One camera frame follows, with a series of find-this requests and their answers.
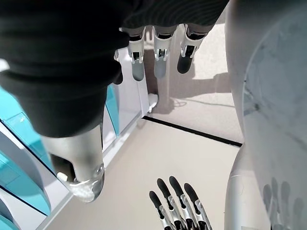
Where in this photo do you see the white medical cart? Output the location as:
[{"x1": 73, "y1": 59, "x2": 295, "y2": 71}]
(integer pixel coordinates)
[{"x1": 0, "y1": 46, "x2": 159, "y2": 230}]

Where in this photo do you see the silver robot right leg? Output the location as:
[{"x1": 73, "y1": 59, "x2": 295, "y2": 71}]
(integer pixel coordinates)
[{"x1": 224, "y1": 0, "x2": 307, "y2": 230}]

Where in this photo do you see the white floor cable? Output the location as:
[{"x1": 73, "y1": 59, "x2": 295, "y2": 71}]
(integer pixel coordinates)
[{"x1": 171, "y1": 99, "x2": 235, "y2": 107}]

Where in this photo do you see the black floor strip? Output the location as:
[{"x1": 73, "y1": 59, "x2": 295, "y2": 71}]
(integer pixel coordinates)
[{"x1": 143, "y1": 115, "x2": 243, "y2": 147}]

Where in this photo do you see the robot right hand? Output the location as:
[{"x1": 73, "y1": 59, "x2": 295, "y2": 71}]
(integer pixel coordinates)
[{"x1": 0, "y1": 0, "x2": 228, "y2": 204}]

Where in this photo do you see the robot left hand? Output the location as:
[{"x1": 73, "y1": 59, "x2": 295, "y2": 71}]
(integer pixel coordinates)
[{"x1": 148, "y1": 176, "x2": 213, "y2": 230}]

